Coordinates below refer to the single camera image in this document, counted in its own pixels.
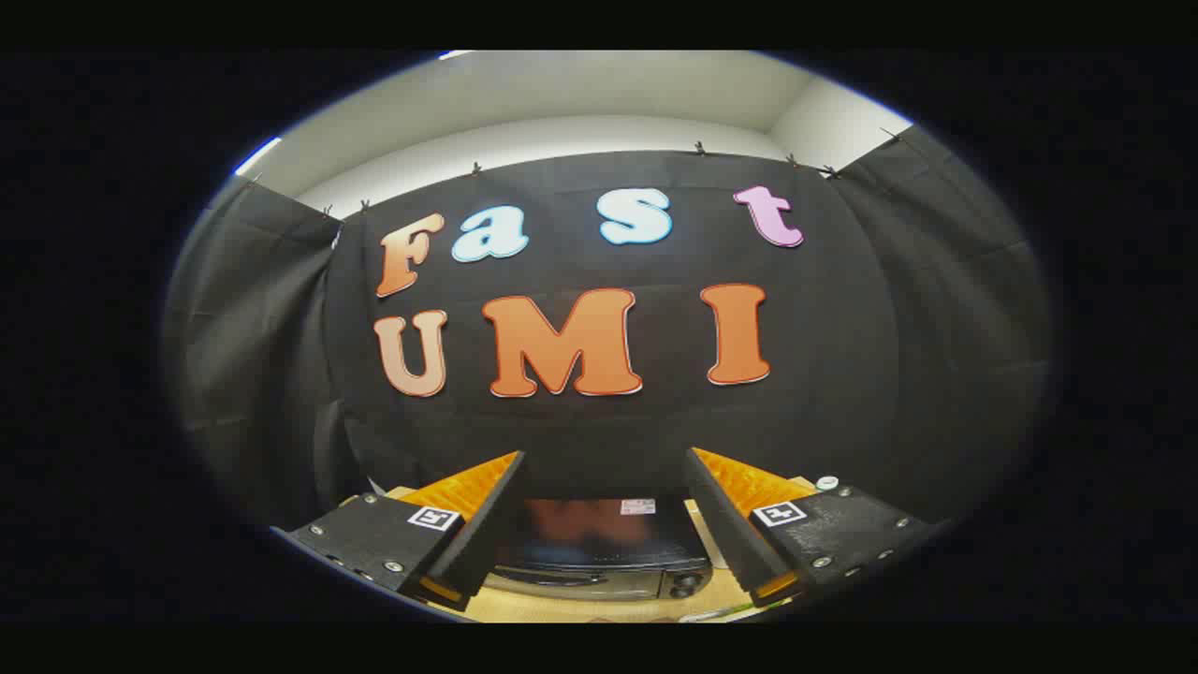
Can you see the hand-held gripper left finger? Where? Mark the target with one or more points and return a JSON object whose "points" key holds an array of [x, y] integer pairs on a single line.
{"points": [[487, 524]]}

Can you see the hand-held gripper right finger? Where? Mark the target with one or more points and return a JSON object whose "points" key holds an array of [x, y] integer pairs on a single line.
{"points": [[721, 515]]}

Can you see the black toaster oven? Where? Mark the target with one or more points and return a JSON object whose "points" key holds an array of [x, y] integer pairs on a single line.
{"points": [[599, 543]]}

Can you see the white plastic bottle green label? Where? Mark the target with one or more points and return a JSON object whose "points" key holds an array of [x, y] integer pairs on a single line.
{"points": [[826, 483]]}

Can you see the black backdrop cloth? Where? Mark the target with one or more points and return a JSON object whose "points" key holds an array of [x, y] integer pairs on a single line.
{"points": [[870, 356]]}

